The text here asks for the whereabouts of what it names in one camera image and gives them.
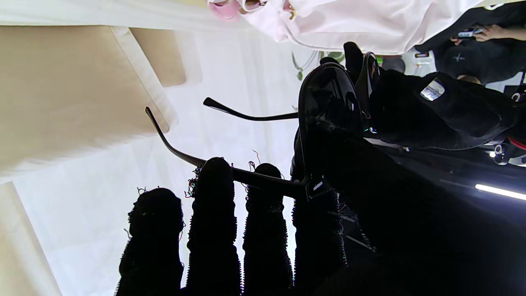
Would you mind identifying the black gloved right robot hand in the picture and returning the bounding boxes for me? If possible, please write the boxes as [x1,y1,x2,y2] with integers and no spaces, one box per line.
[115,123,526,296]

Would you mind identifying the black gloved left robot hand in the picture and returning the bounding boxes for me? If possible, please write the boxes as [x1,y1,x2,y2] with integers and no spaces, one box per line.
[320,41,520,150]

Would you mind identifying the black sunglasses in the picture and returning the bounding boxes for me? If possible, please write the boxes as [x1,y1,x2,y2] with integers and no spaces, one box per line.
[145,51,381,202]

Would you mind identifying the person in black clothes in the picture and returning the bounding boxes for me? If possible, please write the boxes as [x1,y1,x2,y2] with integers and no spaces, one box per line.
[415,2,526,87]

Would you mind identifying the broad-leaved green plant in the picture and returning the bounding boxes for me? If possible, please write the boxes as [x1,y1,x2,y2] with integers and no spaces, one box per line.
[291,51,346,81]

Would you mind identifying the pink fabric backpack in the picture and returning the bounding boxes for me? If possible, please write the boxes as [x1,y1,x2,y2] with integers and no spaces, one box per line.
[208,0,489,56]

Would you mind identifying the white sheer curtain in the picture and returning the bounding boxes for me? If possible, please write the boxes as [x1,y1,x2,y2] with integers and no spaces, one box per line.
[12,29,321,296]

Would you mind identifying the beige pleated curtain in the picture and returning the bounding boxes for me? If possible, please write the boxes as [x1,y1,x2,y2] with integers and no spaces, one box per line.
[0,181,63,296]

